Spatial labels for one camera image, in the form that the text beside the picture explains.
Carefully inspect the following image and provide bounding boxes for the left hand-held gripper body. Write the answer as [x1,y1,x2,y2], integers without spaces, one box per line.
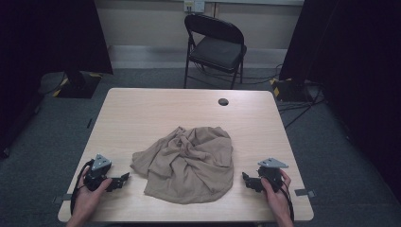
[82,153,113,192]

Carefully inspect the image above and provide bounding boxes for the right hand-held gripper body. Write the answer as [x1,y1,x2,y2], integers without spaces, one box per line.
[257,157,289,194]

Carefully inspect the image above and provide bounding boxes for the beige shorts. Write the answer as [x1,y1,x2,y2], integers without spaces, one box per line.
[130,126,235,205]

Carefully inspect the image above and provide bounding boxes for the person's right hand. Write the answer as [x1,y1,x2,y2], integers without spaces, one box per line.
[260,168,293,219]

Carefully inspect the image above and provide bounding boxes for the person's left hand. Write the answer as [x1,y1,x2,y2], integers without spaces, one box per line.
[72,166,113,219]

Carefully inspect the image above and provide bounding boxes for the grey tape strip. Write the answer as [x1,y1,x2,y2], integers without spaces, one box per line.
[52,193,74,204]
[294,188,317,199]

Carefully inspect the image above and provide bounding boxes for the black stand base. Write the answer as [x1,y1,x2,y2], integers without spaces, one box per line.
[51,70,104,99]
[269,77,314,103]

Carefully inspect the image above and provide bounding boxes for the black folding chair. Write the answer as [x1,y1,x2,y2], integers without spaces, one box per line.
[183,12,248,91]

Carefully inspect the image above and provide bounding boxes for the dark curtain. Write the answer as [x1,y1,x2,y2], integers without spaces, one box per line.
[0,0,114,160]
[278,0,401,202]

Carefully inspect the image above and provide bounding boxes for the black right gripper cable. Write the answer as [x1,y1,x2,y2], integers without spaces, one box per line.
[279,179,296,222]

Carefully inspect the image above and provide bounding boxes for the black floor cables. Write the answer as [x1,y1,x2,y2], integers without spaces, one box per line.
[243,63,326,131]

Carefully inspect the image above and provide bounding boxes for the white wall socket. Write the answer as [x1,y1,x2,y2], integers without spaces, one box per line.
[183,0,206,14]

